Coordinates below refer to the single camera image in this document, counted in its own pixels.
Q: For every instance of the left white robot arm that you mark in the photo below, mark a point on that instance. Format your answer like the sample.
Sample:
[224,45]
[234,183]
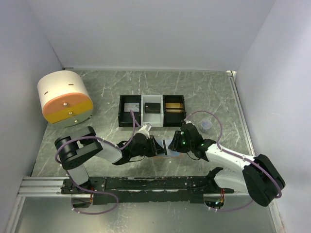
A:
[80,146]

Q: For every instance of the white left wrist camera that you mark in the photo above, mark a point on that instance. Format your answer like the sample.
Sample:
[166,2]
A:
[145,129]

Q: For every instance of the black credit card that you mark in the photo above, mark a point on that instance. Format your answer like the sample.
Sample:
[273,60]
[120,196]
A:
[152,107]

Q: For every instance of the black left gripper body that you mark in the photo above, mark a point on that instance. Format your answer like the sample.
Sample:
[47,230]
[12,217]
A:
[149,150]

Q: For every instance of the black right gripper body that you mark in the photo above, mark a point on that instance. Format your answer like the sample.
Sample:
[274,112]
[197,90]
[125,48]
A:
[180,144]

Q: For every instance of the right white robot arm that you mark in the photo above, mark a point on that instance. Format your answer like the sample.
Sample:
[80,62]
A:
[255,176]

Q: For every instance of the black white three-compartment tray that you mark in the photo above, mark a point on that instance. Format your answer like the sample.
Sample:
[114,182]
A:
[163,119]

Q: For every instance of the white aluminium corner rail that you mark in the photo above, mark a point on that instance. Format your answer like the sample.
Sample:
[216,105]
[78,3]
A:
[231,74]

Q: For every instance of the gold card in tray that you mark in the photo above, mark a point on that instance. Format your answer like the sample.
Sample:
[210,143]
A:
[174,107]

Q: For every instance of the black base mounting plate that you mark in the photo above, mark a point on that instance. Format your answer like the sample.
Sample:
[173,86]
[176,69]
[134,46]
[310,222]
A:
[155,189]

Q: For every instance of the small clear plastic cup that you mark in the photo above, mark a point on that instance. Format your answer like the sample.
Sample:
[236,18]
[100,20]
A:
[205,125]

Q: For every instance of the white orange drawer cabinet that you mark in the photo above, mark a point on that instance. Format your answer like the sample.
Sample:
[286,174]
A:
[64,98]

